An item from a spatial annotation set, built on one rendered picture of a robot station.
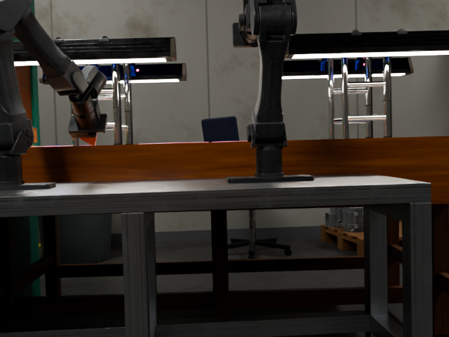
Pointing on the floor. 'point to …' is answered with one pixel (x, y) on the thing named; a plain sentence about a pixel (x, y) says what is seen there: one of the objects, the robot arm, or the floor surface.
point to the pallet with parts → (347, 229)
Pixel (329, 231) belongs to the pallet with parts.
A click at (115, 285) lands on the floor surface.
